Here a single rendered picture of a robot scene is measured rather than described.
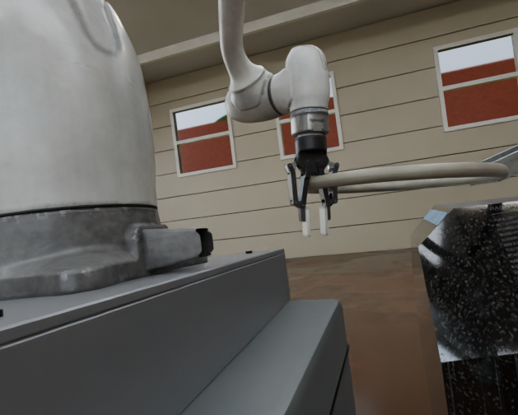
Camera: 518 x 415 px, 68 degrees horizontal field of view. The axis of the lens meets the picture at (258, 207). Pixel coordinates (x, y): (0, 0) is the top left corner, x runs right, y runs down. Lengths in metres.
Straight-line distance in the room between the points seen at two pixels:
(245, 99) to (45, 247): 0.76
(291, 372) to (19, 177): 0.23
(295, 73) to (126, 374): 0.81
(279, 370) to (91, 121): 0.23
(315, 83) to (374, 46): 6.74
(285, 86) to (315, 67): 0.08
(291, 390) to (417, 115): 7.12
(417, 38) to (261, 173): 3.58
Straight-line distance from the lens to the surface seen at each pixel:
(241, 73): 0.99
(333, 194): 0.94
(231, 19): 0.93
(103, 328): 0.20
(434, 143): 7.26
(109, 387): 0.20
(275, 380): 0.28
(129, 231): 0.31
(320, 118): 0.91
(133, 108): 0.35
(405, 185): 1.26
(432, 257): 0.99
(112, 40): 0.37
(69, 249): 0.30
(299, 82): 0.92
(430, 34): 7.70
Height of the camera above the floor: 0.91
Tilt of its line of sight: 1 degrees up
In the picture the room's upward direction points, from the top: 7 degrees counter-clockwise
